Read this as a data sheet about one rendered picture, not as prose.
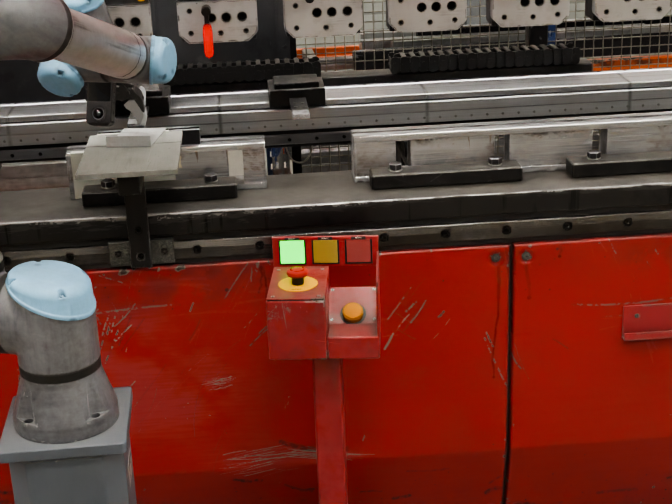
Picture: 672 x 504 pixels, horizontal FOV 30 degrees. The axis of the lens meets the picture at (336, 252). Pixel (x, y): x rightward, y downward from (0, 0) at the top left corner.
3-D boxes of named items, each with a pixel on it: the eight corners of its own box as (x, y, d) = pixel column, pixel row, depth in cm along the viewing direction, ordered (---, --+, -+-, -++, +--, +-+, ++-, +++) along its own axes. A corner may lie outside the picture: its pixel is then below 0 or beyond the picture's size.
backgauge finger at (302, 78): (272, 126, 253) (270, 102, 251) (268, 96, 277) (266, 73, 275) (331, 123, 253) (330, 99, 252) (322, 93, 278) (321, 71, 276)
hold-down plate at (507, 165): (372, 190, 247) (371, 175, 246) (369, 182, 252) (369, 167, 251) (522, 181, 249) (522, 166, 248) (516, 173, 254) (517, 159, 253)
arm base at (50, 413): (116, 439, 177) (109, 376, 174) (7, 448, 176) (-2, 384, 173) (122, 390, 191) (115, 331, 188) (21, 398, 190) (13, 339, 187)
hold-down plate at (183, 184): (82, 207, 243) (81, 193, 242) (85, 199, 248) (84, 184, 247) (237, 198, 245) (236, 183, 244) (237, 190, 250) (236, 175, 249)
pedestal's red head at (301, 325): (269, 360, 226) (263, 268, 220) (276, 324, 241) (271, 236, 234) (380, 359, 225) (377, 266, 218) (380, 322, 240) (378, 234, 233)
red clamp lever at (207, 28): (204, 59, 235) (200, 7, 232) (204, 54, 239) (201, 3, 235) (214, 58, 235) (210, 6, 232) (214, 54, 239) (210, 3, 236)
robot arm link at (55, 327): (78, 379, 173) (67, 289, 168) (-9, 371, 177) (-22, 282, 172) (115, 343, 184) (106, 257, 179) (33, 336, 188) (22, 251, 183)
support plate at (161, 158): (75, 180, 221) (74, 175, 221) (90, 140, 246) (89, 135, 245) (177, 174, 222) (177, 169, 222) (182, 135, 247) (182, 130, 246)
